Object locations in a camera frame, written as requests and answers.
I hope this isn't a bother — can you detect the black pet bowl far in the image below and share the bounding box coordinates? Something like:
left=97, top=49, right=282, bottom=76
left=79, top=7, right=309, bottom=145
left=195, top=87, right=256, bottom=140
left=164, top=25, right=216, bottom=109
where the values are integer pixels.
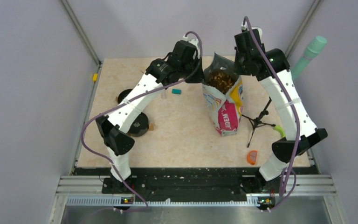
left=116, top=89, right=133, bottom=109

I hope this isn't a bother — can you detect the clear plastic scoop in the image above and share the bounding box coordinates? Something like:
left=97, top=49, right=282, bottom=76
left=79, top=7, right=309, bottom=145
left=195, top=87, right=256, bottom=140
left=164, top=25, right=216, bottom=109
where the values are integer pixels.
left=161, top=89, right=167, bottom=100

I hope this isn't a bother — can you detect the black pet bowl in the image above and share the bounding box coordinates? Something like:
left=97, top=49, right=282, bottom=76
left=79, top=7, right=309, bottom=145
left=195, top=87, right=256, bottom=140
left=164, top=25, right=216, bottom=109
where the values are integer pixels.
left=128, top=112, right=149, bottom=137
left=116, top=89, right=133, bottom=109

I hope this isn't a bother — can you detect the black pet bowl near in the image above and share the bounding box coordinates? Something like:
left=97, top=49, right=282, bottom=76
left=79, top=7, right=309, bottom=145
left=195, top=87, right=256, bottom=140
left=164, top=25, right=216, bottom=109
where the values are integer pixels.
left=128, top=112, right=149, bottom=137

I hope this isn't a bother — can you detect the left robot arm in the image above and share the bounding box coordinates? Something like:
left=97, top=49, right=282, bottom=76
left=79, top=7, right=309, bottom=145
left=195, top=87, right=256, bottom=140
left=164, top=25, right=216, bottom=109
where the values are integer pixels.
left=96, top=38, right=203, bottom=193

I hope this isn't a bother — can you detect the green curved piece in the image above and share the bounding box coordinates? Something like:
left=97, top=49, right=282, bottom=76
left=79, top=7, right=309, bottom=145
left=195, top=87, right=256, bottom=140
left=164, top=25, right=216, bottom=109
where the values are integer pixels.
left=273, top=125, right=285, bottom=138

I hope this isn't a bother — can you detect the orange plastic piece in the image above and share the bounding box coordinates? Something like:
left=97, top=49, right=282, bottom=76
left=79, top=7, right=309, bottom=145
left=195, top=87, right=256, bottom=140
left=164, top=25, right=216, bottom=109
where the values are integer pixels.
left=246, top=150, right=258, bottom=166

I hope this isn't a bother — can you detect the pet food bag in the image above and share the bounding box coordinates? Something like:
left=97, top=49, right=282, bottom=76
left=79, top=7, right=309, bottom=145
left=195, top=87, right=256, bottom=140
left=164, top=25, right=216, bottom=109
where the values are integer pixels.
left=202, top=53, right=244, bottom=136

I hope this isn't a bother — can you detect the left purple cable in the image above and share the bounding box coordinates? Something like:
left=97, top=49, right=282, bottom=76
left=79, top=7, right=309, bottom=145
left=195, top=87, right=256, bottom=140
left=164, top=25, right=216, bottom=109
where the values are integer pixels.
left=80, top=31, right=204, bottom=212

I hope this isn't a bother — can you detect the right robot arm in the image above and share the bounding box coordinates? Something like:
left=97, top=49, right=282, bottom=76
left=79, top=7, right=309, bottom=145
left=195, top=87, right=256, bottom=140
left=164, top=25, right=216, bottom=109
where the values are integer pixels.
left=234, top=28, right=328, bottom=192

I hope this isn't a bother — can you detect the mint green microphone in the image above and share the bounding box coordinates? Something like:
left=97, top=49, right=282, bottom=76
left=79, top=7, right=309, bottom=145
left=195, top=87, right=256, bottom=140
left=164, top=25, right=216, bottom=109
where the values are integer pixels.
left=291, top=35, right=327, bottom=80

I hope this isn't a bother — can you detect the black mini tripod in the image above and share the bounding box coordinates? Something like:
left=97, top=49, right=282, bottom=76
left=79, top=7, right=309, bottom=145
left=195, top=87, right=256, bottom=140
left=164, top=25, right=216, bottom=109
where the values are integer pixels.
left=241, top=98, right=276, bottom=148

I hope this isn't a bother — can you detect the teal block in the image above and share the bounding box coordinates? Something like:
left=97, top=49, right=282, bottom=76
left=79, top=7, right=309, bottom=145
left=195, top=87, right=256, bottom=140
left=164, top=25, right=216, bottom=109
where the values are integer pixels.
left=172, top=89, right=182, bottom=95

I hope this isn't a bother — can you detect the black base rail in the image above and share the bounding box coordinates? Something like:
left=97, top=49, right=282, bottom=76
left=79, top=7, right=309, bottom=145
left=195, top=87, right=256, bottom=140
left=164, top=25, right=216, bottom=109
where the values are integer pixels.
left=102, top=168, right=280, bottom=202

